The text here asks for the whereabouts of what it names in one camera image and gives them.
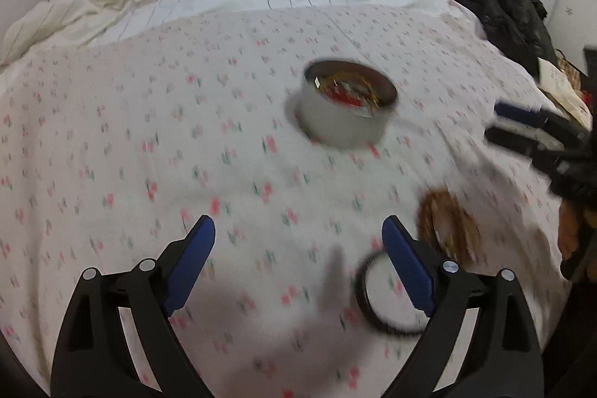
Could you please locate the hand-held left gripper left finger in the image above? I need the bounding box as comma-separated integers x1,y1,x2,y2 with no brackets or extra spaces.
49,214,216,398

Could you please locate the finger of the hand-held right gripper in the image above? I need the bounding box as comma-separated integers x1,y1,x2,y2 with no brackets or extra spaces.
493,100,591,147
484,126,568,176

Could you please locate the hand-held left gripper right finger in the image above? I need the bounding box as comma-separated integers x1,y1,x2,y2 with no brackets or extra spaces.
381,214,546,398

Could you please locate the black bead bracelet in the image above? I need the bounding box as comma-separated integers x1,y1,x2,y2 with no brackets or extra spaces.
354,251,427,337

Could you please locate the amber bead bracelet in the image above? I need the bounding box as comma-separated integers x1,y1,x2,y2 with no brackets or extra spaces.
416,189,482,266

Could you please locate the round metal tin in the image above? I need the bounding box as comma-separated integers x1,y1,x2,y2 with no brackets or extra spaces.
293,59,398,148

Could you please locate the gold chain bracelet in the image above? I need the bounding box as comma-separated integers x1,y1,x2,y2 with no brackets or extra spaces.
313,69,395,115

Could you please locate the red string bracelet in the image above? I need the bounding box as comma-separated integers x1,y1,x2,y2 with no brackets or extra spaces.
322,82,374,109

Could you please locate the person's right hand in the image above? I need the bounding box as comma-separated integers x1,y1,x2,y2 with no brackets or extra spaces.
558,197,585,261

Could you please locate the white paper bag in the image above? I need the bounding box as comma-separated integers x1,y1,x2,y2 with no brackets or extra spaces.
535,57,594,129

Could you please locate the black jacket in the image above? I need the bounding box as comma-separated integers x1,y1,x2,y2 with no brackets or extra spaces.
449,0,561,78

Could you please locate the cherry print bedsheet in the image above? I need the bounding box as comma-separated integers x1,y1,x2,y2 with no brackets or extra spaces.
0,3,581,398

